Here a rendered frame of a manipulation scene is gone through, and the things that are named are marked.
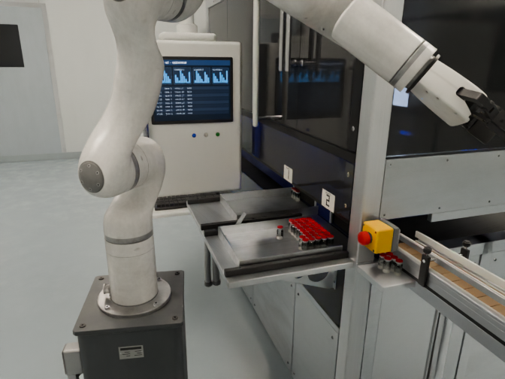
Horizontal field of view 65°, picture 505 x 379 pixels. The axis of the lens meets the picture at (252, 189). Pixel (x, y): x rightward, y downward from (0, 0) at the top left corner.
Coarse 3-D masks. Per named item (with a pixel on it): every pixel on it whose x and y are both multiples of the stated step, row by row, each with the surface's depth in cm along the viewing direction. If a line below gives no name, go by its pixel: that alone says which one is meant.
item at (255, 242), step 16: (240, 224) 141; (256, 224) 143; (272, 224) 145; (288, 224) 147; (224, 240) 131; (240, 240) 136; (256, 240) 136; (272, 240) 136; (288, 240) 136; (240, 256) 124; (256, 256) 125; (272, 256) 118; (288, 256) 120
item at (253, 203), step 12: (240, 192) 174; (252, 192) 176; (264, 192) 178; (276, 192) 180; (288, 192) 182; (228, 204) 160; (240, 204) 169; (252, 204) 170; (264, 204) 170; (276, 204) 170; (288, 204) 170; (300, 204) 170; (252, 216) 151; (264, 216) 152
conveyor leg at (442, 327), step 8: (440, 320) 110; (448, 320) 109; (432, 328) 113; (440, 328) 110; (448, 328) 110; (432, 336) 113; (440, 336) 111; (448, 336) 111; (432, 344) 113; (440, 344) 112; (448, 344) 112; (432, 352) 114; (440, 352) 112; (432, 360) 114; (440, 360) 113; (432, 368) 115; (440, 368) 114; (424, 376) 118; (432, 376) 115; (440, 376) 115
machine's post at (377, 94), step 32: (384, 0) 98; (384, 96) 106; (384, 128) 109; (384, 160) 113; (352, 192) 119; (352, 224) 121; (352, 256) 123; (352, 288) 124; (352, 320) 128; (352, 352) 132
